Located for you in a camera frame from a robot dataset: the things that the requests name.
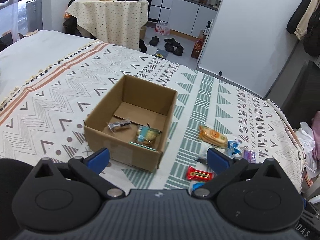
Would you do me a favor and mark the dark snack packet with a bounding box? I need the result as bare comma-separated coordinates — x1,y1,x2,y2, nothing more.
107,120,131,133

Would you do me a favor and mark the white plastic bag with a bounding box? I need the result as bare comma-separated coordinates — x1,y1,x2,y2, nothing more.
299,122,316,170

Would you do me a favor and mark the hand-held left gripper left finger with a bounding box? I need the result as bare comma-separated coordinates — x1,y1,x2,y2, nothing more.
32,147,124,200

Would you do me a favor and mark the blue and white snack packet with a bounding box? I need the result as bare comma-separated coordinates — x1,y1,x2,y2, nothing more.
189,181,207,195

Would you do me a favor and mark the blue candy packet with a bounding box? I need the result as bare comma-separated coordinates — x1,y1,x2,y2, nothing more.
226,140,242,158

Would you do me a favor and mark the purple snack packet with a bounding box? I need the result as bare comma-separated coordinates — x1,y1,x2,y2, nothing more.
242,149,257,163

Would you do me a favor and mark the round table with dotted tablecloth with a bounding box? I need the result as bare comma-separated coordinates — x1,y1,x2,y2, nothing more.
65,0,150,51

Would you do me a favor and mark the cardboard box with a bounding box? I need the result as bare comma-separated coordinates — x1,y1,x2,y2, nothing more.
83,74,178,173

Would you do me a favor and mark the teal cookie packet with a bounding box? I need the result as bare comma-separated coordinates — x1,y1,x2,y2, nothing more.
129,124,162,152

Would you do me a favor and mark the orange cracker packet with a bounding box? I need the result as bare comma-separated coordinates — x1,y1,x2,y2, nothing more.
199,125,228,147

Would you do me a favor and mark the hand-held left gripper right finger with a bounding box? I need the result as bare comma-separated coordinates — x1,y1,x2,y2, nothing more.
191,147,286,198

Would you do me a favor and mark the pink cloth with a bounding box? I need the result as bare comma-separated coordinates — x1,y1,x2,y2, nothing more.
310,110,320,163

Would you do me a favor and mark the patterned bed blanket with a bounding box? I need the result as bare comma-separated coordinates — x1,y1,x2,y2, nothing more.
0,39,304,195

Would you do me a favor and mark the black jacket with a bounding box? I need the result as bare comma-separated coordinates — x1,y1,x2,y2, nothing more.
286,0,320,57

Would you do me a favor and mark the white bed sheet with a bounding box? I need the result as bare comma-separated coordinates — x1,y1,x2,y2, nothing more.
0,30,98,98

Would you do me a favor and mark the white kitchen cabinet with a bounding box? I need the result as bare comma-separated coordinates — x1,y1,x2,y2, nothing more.
168,0,219,38

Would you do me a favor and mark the beige jacket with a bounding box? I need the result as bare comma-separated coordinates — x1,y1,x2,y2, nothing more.
295,0,317,40

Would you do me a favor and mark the grey radiator heater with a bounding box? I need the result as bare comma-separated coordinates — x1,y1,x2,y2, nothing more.
26,0,43,33

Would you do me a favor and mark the pack of water bottles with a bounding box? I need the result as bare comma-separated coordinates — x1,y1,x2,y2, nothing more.
155,22,172,35

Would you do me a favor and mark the red snack packet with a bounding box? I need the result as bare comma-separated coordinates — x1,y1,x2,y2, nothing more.
186,166,215,182

